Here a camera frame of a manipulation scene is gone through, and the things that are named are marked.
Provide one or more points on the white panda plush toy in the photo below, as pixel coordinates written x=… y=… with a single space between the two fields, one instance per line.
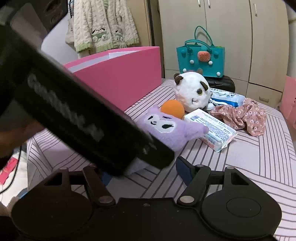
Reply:
x=191 y=90

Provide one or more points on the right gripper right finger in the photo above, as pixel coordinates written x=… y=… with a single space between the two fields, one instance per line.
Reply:
x=196 y=180

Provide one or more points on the black suitcase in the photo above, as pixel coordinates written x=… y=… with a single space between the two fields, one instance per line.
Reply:
x=224 y=83

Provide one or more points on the pink paper bag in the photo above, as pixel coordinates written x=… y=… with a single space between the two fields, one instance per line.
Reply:
x=287 y=106

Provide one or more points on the pink storage box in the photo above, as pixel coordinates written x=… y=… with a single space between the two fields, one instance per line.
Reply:
x=122 y=76

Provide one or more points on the blue white tissue pack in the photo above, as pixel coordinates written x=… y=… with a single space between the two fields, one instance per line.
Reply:
x=222 y=97

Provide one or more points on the striped pink bed mattress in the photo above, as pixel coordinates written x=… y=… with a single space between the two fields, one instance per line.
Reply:
x=267 y=160

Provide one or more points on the white wet wipes pack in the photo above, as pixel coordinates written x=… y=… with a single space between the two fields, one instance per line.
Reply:
x=219 y=134

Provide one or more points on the person's left hand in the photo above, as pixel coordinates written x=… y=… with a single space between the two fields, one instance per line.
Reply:
x=16 y=137

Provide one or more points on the cream knitted cardigan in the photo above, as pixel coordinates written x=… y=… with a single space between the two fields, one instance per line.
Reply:
x=97 y=26

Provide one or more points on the teal tote bag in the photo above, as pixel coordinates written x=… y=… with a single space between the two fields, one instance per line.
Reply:
x=198 y=56

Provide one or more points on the pink floral cloth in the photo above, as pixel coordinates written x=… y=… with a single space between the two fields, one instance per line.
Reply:
x=249 y=116

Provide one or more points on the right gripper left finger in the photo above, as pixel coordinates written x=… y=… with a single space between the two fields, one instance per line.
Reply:
x=95 y=189

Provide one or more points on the purple plush toy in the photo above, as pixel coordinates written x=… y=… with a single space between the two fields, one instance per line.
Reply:
x=170 y=130

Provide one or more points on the beige wardrobe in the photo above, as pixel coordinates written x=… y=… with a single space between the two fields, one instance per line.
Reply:
x=254 y=34

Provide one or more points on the orange ball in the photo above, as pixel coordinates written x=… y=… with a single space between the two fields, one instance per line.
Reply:
x=173 y=107

